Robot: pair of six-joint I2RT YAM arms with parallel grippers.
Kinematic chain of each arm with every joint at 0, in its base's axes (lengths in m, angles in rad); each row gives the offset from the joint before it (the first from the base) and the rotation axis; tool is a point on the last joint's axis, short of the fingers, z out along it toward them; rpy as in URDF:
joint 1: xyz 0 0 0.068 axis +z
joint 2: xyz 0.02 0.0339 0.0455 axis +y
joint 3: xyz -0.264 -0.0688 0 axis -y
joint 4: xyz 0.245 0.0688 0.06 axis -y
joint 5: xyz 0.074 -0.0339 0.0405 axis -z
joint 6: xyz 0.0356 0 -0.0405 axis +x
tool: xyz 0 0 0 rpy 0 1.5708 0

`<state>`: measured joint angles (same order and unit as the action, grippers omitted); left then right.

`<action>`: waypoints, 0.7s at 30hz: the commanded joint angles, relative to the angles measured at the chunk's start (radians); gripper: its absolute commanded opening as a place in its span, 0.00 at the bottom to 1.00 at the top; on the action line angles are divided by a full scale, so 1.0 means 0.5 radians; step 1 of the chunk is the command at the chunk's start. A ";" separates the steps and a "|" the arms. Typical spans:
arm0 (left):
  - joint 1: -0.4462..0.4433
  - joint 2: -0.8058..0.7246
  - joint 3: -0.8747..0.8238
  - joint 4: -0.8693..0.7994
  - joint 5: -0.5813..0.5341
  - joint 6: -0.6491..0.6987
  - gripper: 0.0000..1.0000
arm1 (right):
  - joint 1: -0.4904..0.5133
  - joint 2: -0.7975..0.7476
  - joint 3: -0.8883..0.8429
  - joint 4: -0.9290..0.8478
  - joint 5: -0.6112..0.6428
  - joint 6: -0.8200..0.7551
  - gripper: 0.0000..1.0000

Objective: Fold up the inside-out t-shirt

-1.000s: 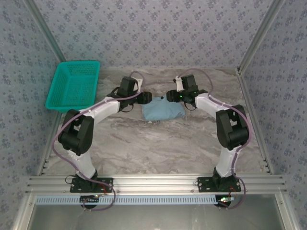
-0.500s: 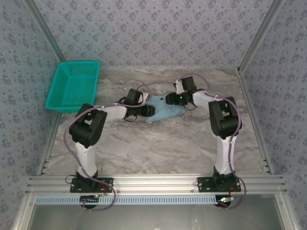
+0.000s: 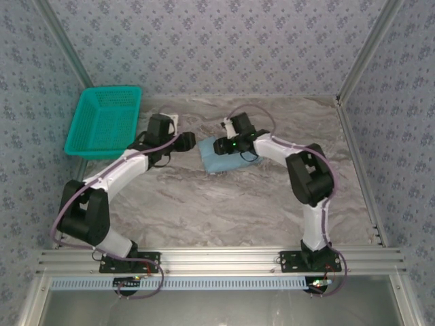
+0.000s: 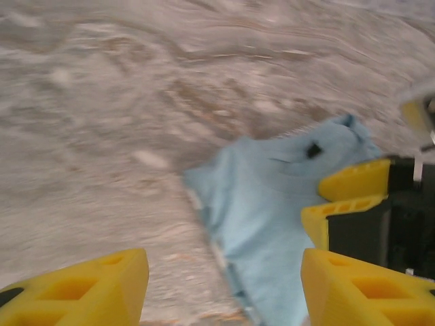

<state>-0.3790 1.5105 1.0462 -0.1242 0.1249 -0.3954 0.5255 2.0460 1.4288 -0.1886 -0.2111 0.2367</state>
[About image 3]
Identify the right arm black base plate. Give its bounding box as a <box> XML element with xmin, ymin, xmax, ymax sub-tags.
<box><xmin>279</xmin><ymin>250</ymin><xmax>343</xmax><ymax>274</ymax></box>

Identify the light blue t-shirt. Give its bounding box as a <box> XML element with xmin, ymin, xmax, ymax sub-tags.
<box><xmin>197</xmin><ymin>135</ymin><xmax>262</xmax><ymax>174</ymax></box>

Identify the small black circuit board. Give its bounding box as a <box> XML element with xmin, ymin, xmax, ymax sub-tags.
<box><xmin>113</xmin><ymin>276</ymin><xmax>142</xmax><ymax>295</ymax></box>
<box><xmin>307</xmin><ymin>276</ymin><xmax>333</xmax><ymax>293</ymax></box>

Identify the aluminium mounting rail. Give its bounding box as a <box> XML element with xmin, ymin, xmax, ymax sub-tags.
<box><xmin>36</xmin><ymin>247</ymin><xmax>407</xmax><ymax>276</ymax></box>

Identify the aluminium corner post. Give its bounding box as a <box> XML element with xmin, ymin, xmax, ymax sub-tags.
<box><xmin>336</xmin><ymin>0</ymin><xmax>407</xmax><ymax>103</ymax></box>
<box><xmin>33</xmin><ymin>0</ymin><xmax>96</xmax><ymax>90</ymax></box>

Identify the aluminium frame leg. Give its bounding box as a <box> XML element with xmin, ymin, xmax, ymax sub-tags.
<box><xmin>16</xmin><ymin>274</ymin><xmax>52</xmax><ymax>326</ymax></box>
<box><xmin>387</xmin><ymin>274</ymin><xmax>422</xmax><ymax>326</ymax></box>

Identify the slotted pale cable duct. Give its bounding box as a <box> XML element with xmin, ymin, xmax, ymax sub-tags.
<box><xmin>50</xmin><ymin>275</ymin><xmax>310</xmax><ymax>291</ymax></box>

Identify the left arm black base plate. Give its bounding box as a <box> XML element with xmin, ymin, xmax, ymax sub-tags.
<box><xmin>99</xmin><ymin>250</ymin><xmax>162</xmax><ymax>274</ymax></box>

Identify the green plastic basket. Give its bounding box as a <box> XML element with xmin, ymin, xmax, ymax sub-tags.
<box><xmin>64</xmin><ymin>86</ymin><xmax>143</xmax><ymax>160</ymax></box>

